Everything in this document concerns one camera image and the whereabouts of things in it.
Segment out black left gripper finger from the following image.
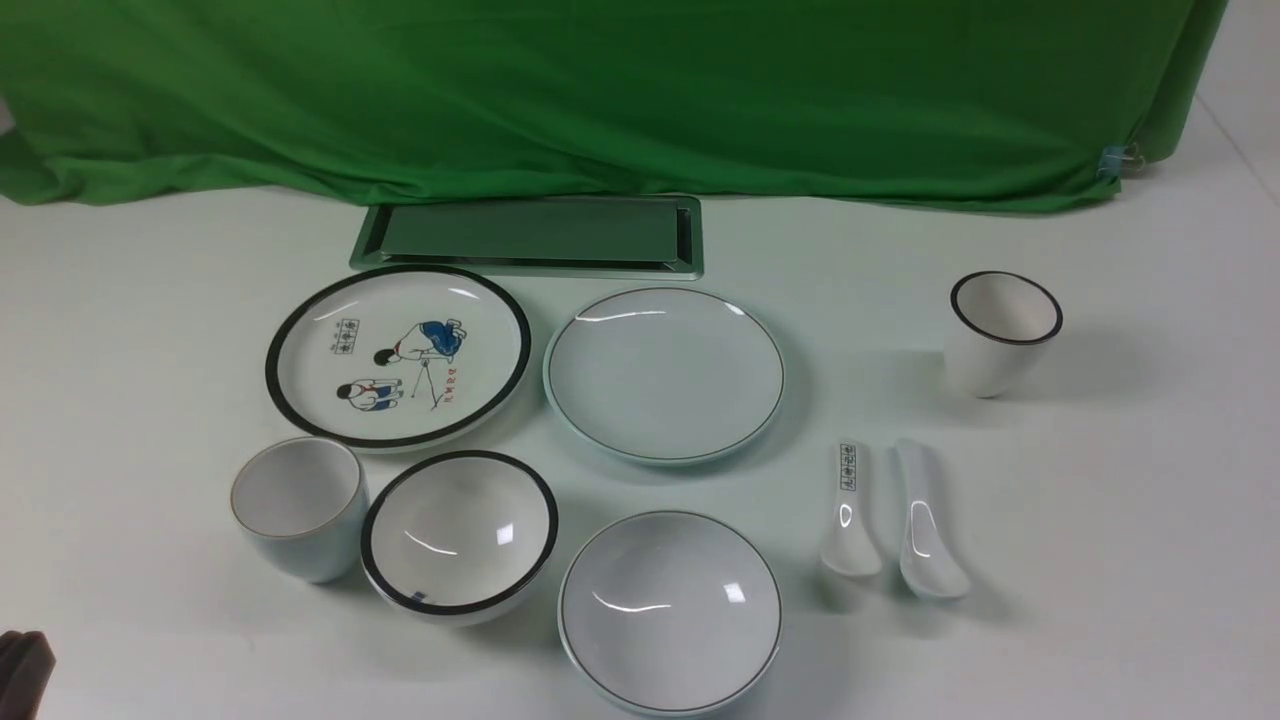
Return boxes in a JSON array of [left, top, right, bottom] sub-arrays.
[[1, 632, 56, 720]]

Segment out pale green round cup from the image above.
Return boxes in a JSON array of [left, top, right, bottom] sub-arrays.
[[229, 436, 370, 584]]

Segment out pale green bowl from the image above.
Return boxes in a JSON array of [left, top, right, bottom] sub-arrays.
[[556, 510, 783, 719]]

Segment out plain white spoon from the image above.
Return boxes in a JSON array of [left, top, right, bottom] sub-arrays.
[[893, 438, 972, 601]]

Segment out black-rimmed white bowl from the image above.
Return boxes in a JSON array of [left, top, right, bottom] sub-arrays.
[[360, 450, 561, 626]]

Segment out black-rimmed illustrated plate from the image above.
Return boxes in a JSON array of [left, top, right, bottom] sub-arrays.
[[264, 265, 532, 454]]

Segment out pale green plain plate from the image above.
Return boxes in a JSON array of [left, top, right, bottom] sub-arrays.
[[541, 286, 788, 468]]

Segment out metal rectangular tray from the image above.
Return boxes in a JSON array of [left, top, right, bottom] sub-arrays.
[[349, 195, 705, 281]]

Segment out white spoon with print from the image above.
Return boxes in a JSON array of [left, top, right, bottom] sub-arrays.
[[819, 439, 883, 579]]

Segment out black-rimmed white cup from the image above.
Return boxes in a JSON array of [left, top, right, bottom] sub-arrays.
[[943, 270, 1064, 398]]

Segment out green backdrop cloth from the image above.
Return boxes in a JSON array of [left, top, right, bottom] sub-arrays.
[[1, 1, 1228, 214]]

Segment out blue binder clip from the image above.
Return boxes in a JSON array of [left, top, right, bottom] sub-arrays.
[[1094, 142, 1148, 179]]

